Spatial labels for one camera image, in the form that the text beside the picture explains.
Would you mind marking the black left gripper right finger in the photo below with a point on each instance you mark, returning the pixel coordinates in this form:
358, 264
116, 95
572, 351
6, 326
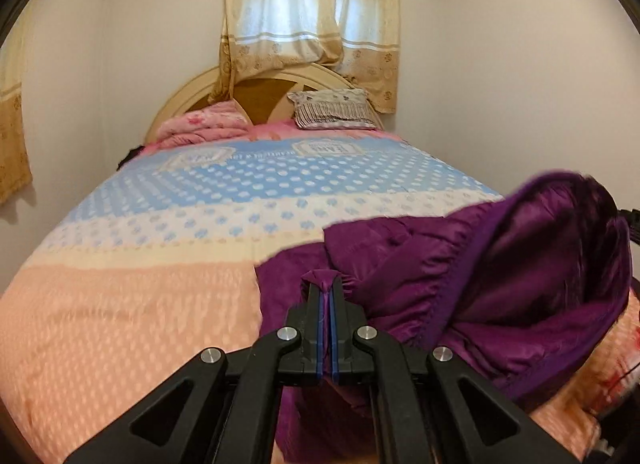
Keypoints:
430, 406

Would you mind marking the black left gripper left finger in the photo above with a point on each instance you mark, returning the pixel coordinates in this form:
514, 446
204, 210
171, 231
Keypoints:
220, 407

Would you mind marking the purple puffer jacket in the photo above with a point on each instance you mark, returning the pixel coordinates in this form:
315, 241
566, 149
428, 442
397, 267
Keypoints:
523, 289

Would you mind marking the polka dot bed cover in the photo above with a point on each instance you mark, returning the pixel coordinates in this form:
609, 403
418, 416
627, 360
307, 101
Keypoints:
159, 262

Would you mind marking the black object beside bed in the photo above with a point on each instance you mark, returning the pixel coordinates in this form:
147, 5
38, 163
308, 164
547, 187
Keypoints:
131, 155

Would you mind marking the pink folded quilt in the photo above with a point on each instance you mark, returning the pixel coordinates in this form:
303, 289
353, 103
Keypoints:
224, 120

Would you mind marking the beige side window curtain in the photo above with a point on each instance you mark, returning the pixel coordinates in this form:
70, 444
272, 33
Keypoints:
15, 171

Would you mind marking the striped patterned pillow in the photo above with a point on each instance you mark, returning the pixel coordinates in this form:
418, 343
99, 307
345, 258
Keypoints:
345, 108

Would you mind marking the beige floral window curtain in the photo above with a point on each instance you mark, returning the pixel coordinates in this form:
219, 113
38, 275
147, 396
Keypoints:
357, 39

